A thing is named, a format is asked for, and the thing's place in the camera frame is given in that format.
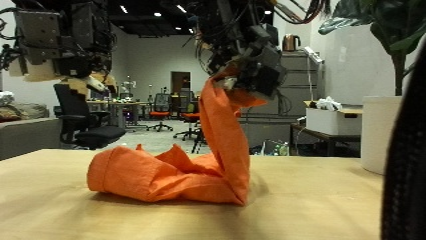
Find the orange button shirt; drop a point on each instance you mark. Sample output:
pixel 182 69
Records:
pixel 221 143

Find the copper kettle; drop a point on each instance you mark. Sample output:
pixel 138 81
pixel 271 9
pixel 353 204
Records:
pixel 290 43

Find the white power strip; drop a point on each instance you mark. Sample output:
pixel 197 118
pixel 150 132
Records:
pixel 313 55

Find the tall grey cabinet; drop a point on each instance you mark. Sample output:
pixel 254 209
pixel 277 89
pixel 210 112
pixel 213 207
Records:
pixel 297 86

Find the brown door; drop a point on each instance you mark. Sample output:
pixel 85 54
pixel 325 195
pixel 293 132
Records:
pixel 177 83

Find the black office chair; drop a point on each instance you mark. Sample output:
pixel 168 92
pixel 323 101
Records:
pixel 70 110

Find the brown cushion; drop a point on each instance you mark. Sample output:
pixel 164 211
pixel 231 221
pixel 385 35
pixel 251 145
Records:
pixel 21 111

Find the long office desk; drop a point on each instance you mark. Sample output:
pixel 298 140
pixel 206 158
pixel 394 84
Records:
pixel 120 104

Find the orange seat office chair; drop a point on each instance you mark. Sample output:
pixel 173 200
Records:
pixel 190 117
pixel 160 114

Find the white crumpled bag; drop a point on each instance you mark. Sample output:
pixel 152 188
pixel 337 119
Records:
pixel 327 104

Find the low grey cabinet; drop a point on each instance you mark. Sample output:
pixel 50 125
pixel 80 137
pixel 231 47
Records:
pixel 266 133

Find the white storage box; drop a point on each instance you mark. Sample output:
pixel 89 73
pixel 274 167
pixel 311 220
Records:
pixel 330 121

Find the grey sofa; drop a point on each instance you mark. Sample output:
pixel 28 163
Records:
pixel 26 136

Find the green plastic bottle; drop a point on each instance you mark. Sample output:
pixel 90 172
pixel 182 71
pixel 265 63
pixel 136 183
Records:
pixel 283 149

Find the dark side table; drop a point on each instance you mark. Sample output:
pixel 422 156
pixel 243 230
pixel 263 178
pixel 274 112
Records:
pixel 327 137

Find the green leafy plant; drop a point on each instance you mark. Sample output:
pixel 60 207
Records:
pixel 390 30

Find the white cylindrical planter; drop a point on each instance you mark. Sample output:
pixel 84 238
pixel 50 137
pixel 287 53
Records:
pixel 377 136

